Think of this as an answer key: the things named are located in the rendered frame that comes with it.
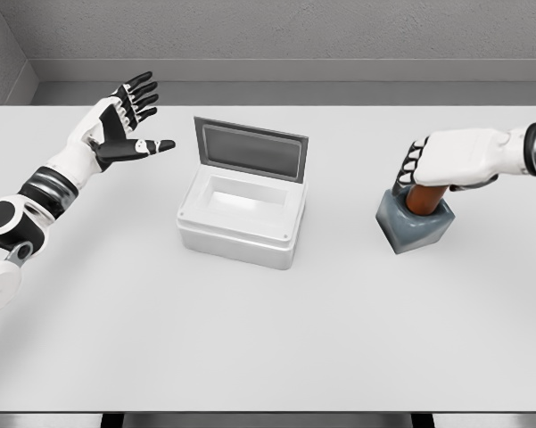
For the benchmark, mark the grey-blue square holder block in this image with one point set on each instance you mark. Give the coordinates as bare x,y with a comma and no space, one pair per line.
412,225

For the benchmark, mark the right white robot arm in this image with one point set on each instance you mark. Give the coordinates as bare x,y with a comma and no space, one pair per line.
533,149

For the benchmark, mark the brown cylinder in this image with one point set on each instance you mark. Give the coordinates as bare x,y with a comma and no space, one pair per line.
423,199

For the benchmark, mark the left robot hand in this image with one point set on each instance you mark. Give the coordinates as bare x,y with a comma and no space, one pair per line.
111,129

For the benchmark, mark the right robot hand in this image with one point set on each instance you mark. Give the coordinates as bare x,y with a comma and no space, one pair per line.
455,156

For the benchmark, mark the white box with open lid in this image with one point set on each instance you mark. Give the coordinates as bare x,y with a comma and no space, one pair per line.
245,200

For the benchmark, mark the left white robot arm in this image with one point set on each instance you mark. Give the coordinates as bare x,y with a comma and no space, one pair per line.
35,196

